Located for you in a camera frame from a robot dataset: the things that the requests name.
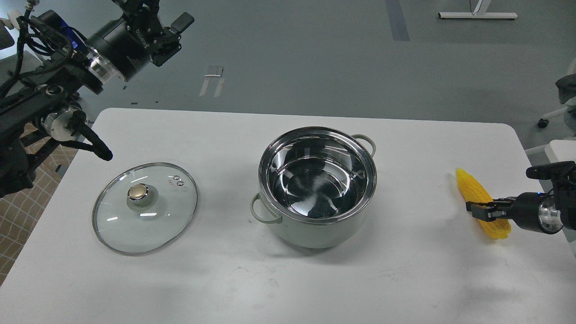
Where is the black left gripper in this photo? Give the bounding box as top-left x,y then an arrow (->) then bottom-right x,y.
88,0 -> 195,82

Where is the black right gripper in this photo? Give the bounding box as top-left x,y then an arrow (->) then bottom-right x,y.
466,192 -> 550,234

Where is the yellow corn cob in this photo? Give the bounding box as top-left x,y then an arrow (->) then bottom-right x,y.
455,168 -> 512,239

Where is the glass pot lid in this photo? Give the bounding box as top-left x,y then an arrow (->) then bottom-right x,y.
92,162 -> 199,256

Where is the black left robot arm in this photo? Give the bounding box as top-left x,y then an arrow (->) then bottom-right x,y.
0,0 -> 195,197

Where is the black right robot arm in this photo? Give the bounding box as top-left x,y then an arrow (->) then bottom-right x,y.
466,161 -> 576,234

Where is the grey steel cooking pot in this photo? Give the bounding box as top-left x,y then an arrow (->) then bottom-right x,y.
249,126 -> 377,249

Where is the grey chair at right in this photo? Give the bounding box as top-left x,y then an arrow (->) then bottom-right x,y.
525,59 -> 576,162

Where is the grey office chair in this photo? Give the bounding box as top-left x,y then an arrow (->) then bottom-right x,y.
0,9 -> 25,84

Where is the white desk leg base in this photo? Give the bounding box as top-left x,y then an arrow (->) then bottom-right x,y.
438,0 -> 518,20

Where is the beige checkered cloth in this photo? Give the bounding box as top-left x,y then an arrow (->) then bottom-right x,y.
0,146 -> 78,283

